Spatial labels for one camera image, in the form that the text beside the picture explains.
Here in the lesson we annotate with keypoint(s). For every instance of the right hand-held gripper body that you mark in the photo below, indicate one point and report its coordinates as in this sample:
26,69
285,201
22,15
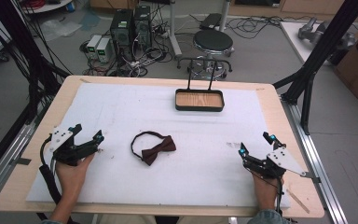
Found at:
276,163

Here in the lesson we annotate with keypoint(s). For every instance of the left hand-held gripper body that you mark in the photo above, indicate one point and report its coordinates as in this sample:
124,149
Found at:
64,152

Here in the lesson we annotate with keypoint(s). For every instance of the dark red bow tie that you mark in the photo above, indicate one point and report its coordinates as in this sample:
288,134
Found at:
158,148

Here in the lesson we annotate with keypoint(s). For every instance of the black stand with wooden tray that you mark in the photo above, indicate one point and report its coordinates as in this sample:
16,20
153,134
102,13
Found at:
199,100

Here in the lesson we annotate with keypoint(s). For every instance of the person's left hand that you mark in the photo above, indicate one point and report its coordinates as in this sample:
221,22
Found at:
72,175

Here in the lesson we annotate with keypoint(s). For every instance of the person's right hand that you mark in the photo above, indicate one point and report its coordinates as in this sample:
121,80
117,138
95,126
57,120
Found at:
266,191

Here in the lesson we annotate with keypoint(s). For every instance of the black tape piece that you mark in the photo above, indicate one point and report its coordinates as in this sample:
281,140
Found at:
24,161

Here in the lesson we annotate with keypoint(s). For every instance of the wooden stick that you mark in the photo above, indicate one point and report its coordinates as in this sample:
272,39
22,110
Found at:
298,201

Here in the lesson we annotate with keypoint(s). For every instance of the white foam mat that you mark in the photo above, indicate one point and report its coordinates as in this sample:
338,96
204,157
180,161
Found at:
174,133

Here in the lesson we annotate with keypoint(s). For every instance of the white power supply unit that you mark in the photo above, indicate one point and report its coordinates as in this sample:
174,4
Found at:
103,49
93,46

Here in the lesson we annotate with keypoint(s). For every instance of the clear plastic sheet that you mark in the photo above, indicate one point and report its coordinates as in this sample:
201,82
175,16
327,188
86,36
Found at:
59,28

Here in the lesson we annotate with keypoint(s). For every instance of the white platform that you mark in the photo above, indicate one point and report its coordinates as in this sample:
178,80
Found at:
295,40

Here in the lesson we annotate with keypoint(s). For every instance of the black computer tower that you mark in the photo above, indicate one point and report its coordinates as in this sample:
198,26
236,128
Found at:
121,31
143,26

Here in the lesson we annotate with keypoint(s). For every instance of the black round stool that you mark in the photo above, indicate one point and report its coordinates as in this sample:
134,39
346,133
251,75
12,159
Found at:
213,42

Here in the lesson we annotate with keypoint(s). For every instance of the grey machine part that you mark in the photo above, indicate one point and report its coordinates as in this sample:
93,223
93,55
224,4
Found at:
310,29

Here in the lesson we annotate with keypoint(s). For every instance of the round white table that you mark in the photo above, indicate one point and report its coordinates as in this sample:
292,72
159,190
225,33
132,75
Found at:
48,6

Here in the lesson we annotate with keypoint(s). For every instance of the black flat box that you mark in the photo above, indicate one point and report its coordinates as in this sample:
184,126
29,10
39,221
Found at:
211,21

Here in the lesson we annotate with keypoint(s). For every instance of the white desk leg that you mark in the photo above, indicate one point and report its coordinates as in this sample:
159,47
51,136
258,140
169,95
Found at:
174,31
224,14

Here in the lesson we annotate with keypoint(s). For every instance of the aluminium rail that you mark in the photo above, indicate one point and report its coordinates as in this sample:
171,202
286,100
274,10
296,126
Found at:
318,161
6,155

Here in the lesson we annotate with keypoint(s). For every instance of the black frame strut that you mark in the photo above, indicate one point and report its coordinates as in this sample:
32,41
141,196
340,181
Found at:
323,49

